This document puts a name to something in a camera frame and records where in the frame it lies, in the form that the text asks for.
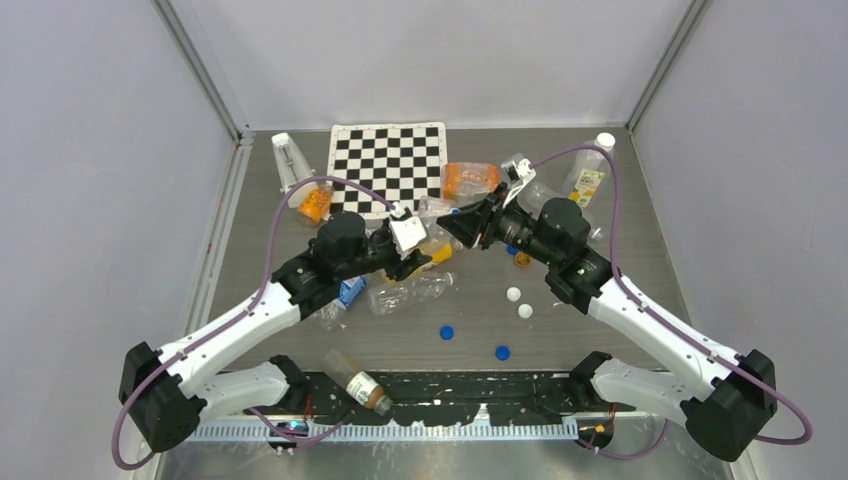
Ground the small orange bottle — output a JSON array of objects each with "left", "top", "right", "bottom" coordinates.
[{"left": 297, "top": 183, "right": 334, "bottom": 227}]

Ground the white metronome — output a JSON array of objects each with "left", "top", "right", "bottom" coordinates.
[{"left": 271, "top": 132, "right": 315, "bottom": 193}]

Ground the orange label wide bottle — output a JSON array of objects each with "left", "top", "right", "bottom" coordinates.
[{"left": 441, "top": 162, "right": 500, "bottom": 204}]

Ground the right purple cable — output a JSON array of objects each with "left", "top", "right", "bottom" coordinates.
[{"left": 529, "top": 145, "right": 814, "bottom": 446}]

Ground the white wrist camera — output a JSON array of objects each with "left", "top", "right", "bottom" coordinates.
[
  {"left": 389, "top": 202, "right": 427, "bottom": 256},
  {"left": 500, "top": 154, "right": 537, "bottom": 206}
]

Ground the gold brown bottle cap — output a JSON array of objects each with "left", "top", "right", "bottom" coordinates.
[{"left": 514, "top": 252, "right": 533, "bottom": 268}]

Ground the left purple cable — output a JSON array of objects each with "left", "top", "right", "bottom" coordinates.
[{"left": 111, "top": 174, "right": 412, "bottom": 472}]

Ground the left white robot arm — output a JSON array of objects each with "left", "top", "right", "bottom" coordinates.
[{"left": 118, "top": 211, "right": 430, "bottom": 453}]

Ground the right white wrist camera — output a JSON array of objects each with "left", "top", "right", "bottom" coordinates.
[{"left": 500, "top": 154, "right": 537, "bottom": 206}]

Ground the brown coffee bottle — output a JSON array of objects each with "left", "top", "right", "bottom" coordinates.
[{"left": 322, "top": 349, "right": 393, "bottom": 415}]

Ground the small white bottle cap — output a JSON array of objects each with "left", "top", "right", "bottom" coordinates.
[{"left": 506, "top": 287, "right": 522, "bottom": 302}]

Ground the large white bottle cap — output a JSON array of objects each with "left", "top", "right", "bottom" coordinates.
[{"left": 594, "top": 132, "right": 616, "bottom": 152}]

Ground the blue label clear bottle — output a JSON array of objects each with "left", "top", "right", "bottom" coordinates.
[{"left": 312, "top": 275, "right": 368, "bottom": 331}]

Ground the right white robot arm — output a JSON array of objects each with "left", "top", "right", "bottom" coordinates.
[{"left": 436, "top": 184, "right": 777, "bottom": 462}]

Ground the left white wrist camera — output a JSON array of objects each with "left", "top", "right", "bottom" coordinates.
[{"left": 389, "top": 202, "right": 427, "bottom": 256}]

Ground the clear bottle behind Pepsi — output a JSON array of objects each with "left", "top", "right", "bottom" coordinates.
[{"left": 418, "top": 196, "right": 456, "bottom": 219}]

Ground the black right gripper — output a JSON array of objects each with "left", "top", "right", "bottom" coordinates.
[{"left": 439, "top": 181, "right": 561, "bottom": 267}]

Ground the clear crumpled plastic bottle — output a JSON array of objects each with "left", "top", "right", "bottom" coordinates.
[{"left": 368, "top": 272, "right": 457, "bottom": 315}]

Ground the yellow label bottle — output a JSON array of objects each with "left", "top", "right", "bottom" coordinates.
[{"left": 417, "top": 239, "right": 465, "bottom": 272}]

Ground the tall clear juice bottle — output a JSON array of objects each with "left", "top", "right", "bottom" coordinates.
[{"left": 564, "top": 149, "right": 610, "bottom": 208}]

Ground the purple cable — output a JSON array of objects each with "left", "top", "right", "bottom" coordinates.
[
  {"left": 529, "top": 145, "right": 814, "bottom": 446},
  {"left": 111, "top": 174, "right": 412, "bottom": 472}
]

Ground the black white checkerboard mat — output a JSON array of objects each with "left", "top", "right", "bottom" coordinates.
[{"left": 326, "top": 122, "right": 448, "bottom": 212}]

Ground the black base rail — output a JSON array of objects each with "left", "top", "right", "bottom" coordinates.
[{"left": 259, "top": 370, "right": 635, "bottom": 427}]

